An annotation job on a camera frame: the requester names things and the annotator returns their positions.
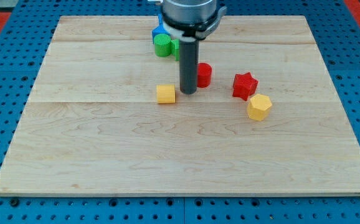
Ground yellow cylinder block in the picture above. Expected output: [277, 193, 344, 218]
[156, 84, 176, 104]

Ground red cylinder block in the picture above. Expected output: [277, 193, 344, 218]
[197, 63, 212, 88]

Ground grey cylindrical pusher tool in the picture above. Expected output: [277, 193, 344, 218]
[179, 41, 199, 95]

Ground green block behind pusher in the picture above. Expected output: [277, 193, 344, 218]
[171, 39, 179, 61]

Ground red star block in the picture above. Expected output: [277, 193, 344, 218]
[232, 72, 258, 101]

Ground green cylinder block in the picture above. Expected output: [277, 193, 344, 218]
[153, 34, 171, 57]

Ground yellow hexagon block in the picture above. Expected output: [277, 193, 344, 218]
[247, 94, 272, 121]

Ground blue block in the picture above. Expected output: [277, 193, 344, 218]
[151, 14, 170, 43]

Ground wooden board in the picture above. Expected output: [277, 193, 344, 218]
[0, 16, 360, 197]

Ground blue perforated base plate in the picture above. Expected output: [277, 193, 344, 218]
[0, 1, 360, 223]

